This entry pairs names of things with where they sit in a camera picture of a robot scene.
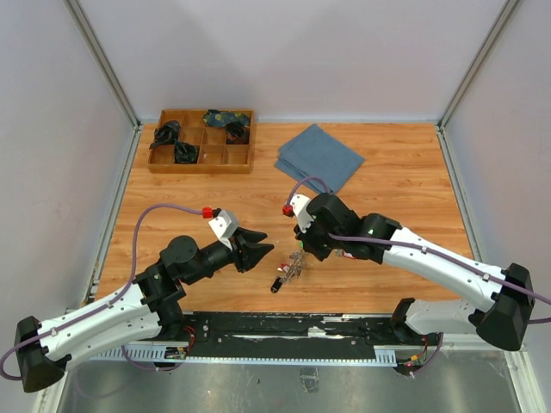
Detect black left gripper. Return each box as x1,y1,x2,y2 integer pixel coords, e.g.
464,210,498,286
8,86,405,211
184,226,275,285

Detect key with red tag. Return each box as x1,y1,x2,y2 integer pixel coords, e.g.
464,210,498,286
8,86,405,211
336,250,356,260

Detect metal disc with keyrings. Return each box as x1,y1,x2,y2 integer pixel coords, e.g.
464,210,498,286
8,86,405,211
278,250,306,283

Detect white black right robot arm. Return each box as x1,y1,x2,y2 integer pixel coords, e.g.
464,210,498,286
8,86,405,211
282,193,550,351

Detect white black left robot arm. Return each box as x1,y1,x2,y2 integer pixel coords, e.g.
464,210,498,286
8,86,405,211
14,228,274,393

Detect black key tag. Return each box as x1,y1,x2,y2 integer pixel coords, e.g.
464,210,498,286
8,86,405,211
270,277,283,293

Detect folded blue cloth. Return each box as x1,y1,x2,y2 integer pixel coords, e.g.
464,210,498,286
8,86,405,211
275,124,365,193

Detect wooden compartment tray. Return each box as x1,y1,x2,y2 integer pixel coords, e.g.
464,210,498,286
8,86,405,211
148,109,255,174

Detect dark rolled cloth middle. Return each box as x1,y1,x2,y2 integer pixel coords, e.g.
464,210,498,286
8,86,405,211
174,141,199,164

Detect dark rolled cloth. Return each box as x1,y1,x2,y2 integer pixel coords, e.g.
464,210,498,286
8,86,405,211
225,121,250,145
174,141,199,164
149,120,181,150

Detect dark rolled cloth right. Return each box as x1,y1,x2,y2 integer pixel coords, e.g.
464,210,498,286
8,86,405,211
225,121,250,145

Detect blue yellow patterned cloth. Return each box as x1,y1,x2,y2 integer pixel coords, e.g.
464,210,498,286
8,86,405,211
202,109,251,128

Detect dark rolled cloth left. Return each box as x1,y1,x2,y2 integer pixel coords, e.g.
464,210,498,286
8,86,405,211
149,120,181,150

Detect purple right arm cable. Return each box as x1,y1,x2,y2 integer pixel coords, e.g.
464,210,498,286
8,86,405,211
286,176,551,371

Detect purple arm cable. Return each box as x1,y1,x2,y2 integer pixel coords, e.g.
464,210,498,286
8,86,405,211
0,203,207,382
286,176,551,371

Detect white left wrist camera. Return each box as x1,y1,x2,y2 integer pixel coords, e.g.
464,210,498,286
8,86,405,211
204,208,239,239

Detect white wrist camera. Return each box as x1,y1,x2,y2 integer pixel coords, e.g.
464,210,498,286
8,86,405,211
204,208,239,239
282,194,313,233

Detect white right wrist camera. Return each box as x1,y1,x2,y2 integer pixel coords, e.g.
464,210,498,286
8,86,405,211
282,194,313,233

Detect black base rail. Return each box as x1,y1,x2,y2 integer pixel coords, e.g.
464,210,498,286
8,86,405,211
152,310,431,367

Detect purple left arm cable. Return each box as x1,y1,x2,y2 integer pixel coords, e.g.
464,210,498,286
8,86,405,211
0,203,207,382

